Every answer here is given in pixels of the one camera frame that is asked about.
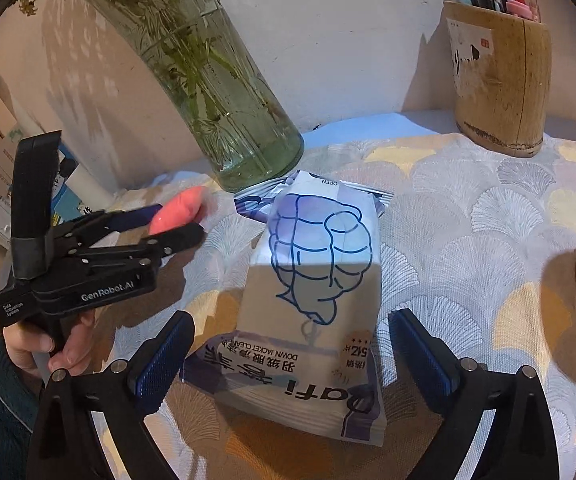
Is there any pink soft pouch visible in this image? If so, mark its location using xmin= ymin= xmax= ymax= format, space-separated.
xmin=148 ymin=186 xmax=210 ymax=235

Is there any white blue wipes pack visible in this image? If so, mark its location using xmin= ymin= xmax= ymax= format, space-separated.
xmin=183 ymin=170 xmax=388 ymax=446

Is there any person's left hand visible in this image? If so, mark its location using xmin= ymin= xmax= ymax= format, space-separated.
xmin=3 ymin=311 xmax=95 ymax=377

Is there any blue cover book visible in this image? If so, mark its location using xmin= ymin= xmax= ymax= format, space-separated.
xmin=50 ymin=143 xmax=112 ymax=226

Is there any scallop pattern tablecloth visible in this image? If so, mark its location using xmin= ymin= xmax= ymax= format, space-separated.
xmin=87 ymin=131 xmax=576 ymax=480

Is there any glass flower vase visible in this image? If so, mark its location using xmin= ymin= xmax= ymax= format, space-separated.
xmin=18 ymin=0 xmax=304 ymax=192

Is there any wooden pen holder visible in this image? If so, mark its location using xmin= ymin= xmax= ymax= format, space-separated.
xmin=444 ymin=0 xmax=551 ymax=158

